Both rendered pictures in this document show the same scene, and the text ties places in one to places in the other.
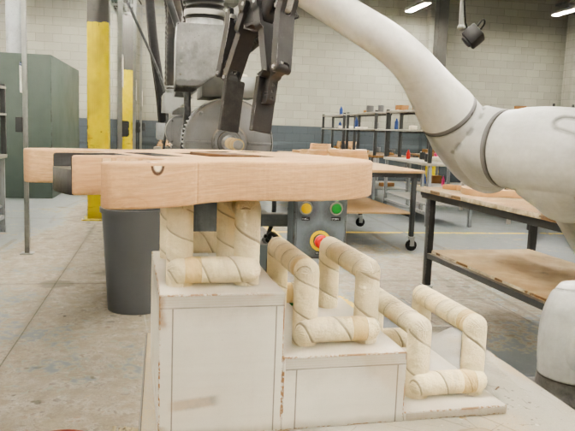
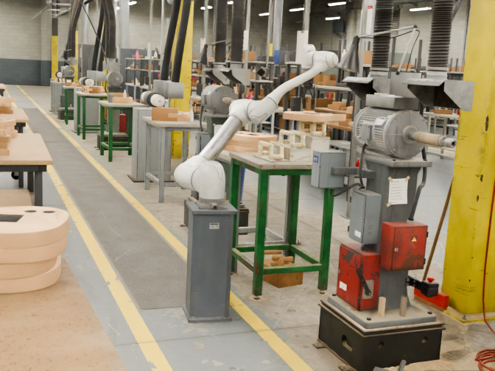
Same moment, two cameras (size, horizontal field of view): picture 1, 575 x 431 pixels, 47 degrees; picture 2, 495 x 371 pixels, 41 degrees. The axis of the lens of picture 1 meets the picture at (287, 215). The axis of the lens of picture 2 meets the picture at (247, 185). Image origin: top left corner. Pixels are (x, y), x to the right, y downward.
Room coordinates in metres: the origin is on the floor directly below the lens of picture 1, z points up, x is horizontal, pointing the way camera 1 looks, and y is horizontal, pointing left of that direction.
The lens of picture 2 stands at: (5.47, -1.19, 1.55)
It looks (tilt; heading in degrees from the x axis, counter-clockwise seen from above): 10 degrees down; 170
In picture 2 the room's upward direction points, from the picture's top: 3 degrees clockwise
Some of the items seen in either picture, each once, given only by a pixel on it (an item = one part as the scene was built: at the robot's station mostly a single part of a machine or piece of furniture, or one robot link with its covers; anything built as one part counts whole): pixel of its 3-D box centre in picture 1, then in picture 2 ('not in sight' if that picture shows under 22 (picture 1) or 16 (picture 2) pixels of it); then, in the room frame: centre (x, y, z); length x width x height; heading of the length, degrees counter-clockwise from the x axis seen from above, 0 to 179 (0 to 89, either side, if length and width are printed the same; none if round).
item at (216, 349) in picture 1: (209, 330); (310, 146); (0.87, 0.10, 1.02); 0.27 x 0.15 x 0.17; 15
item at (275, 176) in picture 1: (210, 171); (312, 116); (0.86, 0.10, 1.23); 0.40 x 0.35 x 0.04; 129
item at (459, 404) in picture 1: (412, 374); (271, 158); (0.94, -0.20, 0.94); 0.27 x 0.15 x 0.01; 15
